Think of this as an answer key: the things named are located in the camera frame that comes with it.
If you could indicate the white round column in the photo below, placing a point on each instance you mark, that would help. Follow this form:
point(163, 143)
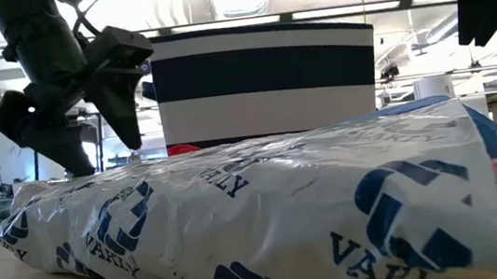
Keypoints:
point(433, 88)

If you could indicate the navy white striped fabric basket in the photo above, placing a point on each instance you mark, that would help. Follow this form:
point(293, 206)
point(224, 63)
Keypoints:
point(264, 69)

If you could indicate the steel ceiling beam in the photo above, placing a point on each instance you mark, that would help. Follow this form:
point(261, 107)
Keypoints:
point(226, 23)

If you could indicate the black ceiling device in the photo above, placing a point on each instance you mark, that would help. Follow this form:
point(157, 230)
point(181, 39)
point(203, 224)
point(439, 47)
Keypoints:
point(390, 71)

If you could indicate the red and white bottle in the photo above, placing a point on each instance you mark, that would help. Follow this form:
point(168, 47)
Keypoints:
point(182, 149)

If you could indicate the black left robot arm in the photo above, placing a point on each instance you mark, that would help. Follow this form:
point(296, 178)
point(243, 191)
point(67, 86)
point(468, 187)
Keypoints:
point(23, 19)

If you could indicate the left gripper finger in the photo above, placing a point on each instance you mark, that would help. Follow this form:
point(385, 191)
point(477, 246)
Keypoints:
point(51, 138)
point(122, 79)

